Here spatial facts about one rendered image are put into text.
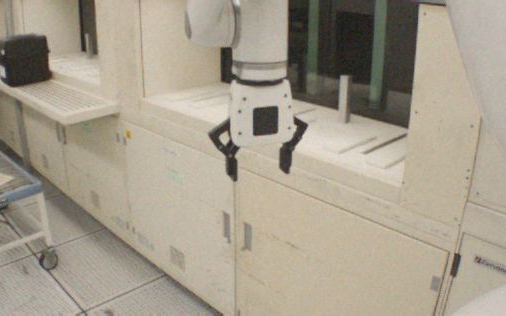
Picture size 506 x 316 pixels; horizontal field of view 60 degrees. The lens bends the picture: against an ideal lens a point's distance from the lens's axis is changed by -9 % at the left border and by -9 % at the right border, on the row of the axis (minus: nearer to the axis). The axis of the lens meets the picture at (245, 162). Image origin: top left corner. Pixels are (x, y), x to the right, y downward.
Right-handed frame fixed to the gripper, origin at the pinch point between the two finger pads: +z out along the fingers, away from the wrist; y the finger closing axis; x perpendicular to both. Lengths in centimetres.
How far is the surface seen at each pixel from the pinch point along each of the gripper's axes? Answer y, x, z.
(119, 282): -24, 119, 101
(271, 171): 24, 53, 25
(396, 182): 42.3, 17.2, 16.0
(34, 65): -56, 201, 10
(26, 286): -69, 127, 100
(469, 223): 49, -3, 19
